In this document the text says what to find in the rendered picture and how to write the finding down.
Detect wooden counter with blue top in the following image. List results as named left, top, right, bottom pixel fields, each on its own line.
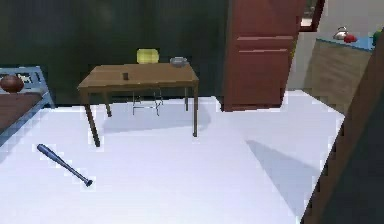
left=302, top=36, right=376, bottom=116

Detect red-brown room door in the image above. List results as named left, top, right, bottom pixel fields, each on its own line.
left=221, top=0, right=308, bottom=112

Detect brown wooden table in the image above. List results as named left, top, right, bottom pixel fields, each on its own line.
left=77, top=61, right=200, bottom=148

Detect bed with blue frame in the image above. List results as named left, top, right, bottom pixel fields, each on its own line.
left=0, top=65, right=56, bottom=146

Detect yellow chair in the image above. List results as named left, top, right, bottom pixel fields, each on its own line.
left=131, top=48, right=164, bottom=117

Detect blue baseball bat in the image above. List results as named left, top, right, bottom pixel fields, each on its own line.
left=36, top=143, right=94, bottom=188

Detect window with dark red frame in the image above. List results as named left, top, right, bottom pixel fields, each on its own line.
left=298, top=0, right=327, bottom=33

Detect green round object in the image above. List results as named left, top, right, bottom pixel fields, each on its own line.
left=372, top=29, right=383, bottom=47

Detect grey bowl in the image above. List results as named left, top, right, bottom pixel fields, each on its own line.
left=169, top=56, right=189, bottom=69

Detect brown basketball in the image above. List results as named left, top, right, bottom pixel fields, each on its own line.
left=0, top=74, right=25, bottom=94

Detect silver kettle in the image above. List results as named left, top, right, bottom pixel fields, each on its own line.
left=332, top=26, right=350, bottom=41

